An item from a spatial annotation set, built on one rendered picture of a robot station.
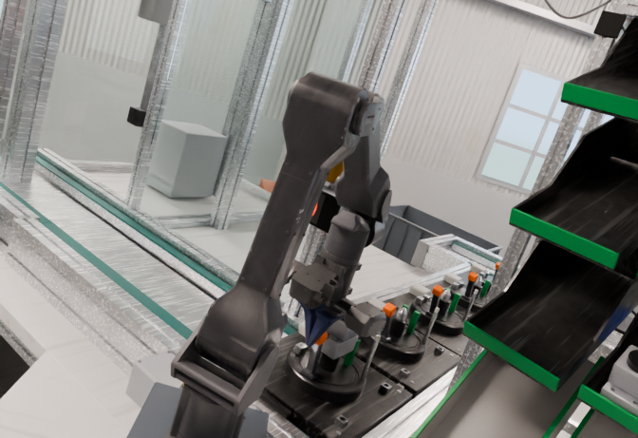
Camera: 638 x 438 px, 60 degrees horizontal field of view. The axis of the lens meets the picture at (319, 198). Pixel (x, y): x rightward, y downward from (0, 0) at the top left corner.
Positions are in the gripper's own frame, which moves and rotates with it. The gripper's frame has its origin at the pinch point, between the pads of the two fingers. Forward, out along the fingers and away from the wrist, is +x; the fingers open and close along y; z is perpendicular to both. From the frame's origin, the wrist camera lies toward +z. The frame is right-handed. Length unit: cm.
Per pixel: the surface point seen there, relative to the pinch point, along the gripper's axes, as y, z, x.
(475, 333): 21.8, -1.1, -10.8
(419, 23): -63, -115, -64
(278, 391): -1.3, 1.9, 12.2
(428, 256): -31, -126, 15
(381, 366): 3.7, -23.2, 11.8
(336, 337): 0.6, -7.0, 3.6
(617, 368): 37.4, -0.5, -15.6
